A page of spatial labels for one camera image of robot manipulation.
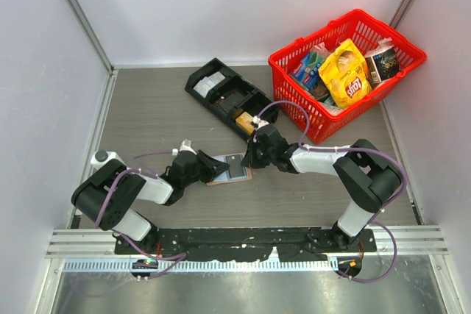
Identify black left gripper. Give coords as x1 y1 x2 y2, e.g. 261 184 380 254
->
183 149 230 188

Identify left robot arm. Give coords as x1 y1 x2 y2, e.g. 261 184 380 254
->
71 149 230 254

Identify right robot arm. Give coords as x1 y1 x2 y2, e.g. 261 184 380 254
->
241 124 406 251

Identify gold card in tray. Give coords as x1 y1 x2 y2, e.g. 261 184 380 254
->
235 112 255 135

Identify white cards in tray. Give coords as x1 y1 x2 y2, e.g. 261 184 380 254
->
194 71 226 98

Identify red plastic shopping basket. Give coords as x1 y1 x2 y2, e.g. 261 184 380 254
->
268 9 427 144

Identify black compartment tray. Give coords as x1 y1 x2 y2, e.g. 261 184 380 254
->
185 58 280 140

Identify white clear plastic packet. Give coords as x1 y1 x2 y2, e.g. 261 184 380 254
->
324 104 344 116

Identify dark brown packet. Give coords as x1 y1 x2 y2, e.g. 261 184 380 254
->
309 80 330 101

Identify blue sponge pack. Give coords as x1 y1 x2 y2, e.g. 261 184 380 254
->
289 51 325 90

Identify white box device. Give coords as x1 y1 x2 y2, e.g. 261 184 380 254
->
91 150 123 170

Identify yellow chips bag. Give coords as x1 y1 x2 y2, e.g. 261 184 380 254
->
319 39 372 109

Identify black round can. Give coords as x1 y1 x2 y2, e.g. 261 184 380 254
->
364 45 400 88

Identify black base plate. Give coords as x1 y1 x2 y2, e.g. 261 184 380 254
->
113 227 377 263

